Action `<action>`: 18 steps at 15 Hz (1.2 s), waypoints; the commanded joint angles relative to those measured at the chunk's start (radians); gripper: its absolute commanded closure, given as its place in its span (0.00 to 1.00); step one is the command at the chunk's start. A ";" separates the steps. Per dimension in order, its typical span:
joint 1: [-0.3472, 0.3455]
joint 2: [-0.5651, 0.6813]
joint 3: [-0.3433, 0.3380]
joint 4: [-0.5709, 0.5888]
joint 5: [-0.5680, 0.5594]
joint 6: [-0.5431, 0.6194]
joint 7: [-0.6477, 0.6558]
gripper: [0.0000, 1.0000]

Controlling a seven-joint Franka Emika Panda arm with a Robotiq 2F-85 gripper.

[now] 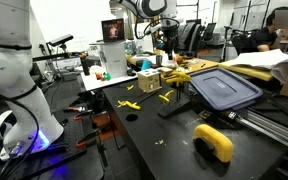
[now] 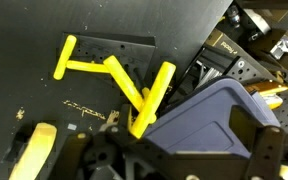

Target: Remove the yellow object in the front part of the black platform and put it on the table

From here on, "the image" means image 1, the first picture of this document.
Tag white box pedestal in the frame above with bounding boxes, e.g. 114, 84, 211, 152
98, 41, 129, 78

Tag yellow foam board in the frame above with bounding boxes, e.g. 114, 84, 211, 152
218, 59, 274, 83

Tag seated person in black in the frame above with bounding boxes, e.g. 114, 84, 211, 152
249, 7, 288, 53

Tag small wooden block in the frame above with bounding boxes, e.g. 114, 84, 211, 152
157, 66, 174, 77

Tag black bottle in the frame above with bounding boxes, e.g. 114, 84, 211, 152
79, 52, 91, 77

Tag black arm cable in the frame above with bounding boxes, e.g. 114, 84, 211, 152
0, 0, 182, 178

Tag small display laptop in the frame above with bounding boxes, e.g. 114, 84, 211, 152
101, 18, 126, 43

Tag grey jacket on chair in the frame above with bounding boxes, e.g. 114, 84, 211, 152
175, 21, 202, 56

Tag black office chair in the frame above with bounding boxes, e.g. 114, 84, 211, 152
200, 22, 218, 48

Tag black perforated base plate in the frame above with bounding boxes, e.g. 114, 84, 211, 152
0, 113, 88, 180

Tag white paper sheets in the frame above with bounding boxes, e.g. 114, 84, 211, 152
228, 48, 288, 84

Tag white cloth bag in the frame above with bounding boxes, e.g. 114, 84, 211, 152
160, 48, 179, 69

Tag dark metal can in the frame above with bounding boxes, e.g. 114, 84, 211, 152
155, 54, 163, 67

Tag wooden cube shape sorter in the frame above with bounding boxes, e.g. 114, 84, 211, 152
137, 68, 163, 94

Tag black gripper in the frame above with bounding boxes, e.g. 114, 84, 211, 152
161, 25, 179, 61

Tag yellow arch foam block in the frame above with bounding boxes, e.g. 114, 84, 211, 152
193, 123, 234, 163

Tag silver head orange wrench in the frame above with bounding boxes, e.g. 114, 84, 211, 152
62, 105, 88, 114

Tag blue plastic container lid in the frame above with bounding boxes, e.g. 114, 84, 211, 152
188, 67, 264, 112

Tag white drawing board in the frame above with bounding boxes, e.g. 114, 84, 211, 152
135, 22, 155, 54

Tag white foam base board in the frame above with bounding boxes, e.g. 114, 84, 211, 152
81, 71, 139, 92

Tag orange tipped black clamp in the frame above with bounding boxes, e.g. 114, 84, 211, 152
75, 128, 102, 149

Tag black tool stand platform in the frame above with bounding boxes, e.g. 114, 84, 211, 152
157, 79, 192, 119

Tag black stereo camera bar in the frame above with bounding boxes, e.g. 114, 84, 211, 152
47, 33, 75, 48

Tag black mesh desk chair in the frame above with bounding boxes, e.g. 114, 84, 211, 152
230, 29, 262, 56

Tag teal plastic cup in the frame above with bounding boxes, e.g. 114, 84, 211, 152
140, 58, 153, 71

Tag light wooden table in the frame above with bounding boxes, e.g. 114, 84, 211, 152
127, 49, 220, 83

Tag aluminium extrusion rail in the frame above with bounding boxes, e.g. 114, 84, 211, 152
227, 108, 288, 156

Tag black boom rod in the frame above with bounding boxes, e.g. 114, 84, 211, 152
33, 52, 82, 63

